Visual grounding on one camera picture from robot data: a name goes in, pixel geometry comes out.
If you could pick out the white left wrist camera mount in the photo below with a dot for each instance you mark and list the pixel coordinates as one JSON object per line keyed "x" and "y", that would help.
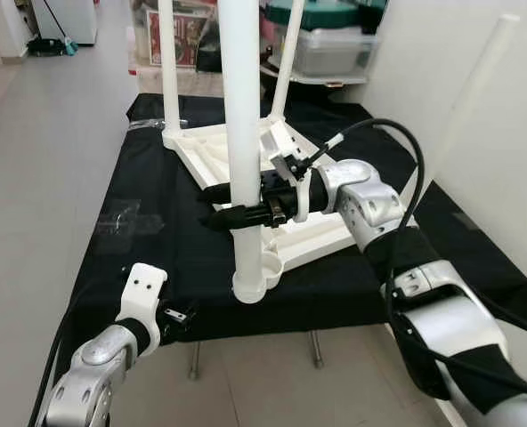
{"x": 143, "y": 285}

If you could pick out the green black floor mop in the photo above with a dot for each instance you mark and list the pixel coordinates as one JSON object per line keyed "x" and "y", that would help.
{"x": 54, "y": 44}

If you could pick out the metal folding table frame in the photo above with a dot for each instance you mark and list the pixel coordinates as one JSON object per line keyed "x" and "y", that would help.
{"x": 317, "y": 347}

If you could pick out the clear plastic container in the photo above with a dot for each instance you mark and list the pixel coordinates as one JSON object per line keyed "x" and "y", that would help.
{"x": 335, "y": 53}

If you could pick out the white plastic table top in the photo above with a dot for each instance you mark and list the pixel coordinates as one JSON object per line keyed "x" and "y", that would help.
{"x": 201, "y": 151}

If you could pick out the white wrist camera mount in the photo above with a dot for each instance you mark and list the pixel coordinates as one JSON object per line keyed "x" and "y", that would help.
{"x": 143, "y": 285}
{"x": 272, "y": 142}

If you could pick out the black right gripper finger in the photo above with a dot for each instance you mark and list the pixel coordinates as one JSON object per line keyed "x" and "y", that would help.
{"x": 241, "y": 216}
{"x": 215, "y": 192}

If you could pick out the clear tape strip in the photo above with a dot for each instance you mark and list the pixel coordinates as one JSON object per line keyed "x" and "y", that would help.
{"x": 152, "y": 125}
{"x": 117, "y": 221}
{"x": 466, "y": 220}

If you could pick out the beige cloth covered platform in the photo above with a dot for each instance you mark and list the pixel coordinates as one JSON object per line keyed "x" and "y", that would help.
{"x": 148, "y": 82}

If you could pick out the red printed carton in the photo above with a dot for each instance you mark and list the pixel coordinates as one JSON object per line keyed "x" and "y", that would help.
{"x": 192, "y": 40}

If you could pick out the black tablecloth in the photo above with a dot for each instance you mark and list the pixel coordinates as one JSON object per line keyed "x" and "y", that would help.
{"x": 157, "y": 258}

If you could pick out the green round pot lid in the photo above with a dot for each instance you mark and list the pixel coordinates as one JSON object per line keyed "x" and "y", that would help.
{"x": 335, "y": 13}

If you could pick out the white cabinet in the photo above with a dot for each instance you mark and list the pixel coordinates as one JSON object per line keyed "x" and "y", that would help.
{"x": 68, "y": 22}

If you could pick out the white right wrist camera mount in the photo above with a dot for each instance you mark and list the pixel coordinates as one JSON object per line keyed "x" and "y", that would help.
{"x": 272, "y": 142}

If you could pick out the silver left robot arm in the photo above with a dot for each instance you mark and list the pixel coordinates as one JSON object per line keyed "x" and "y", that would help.
{"x": 85, "y": 374}

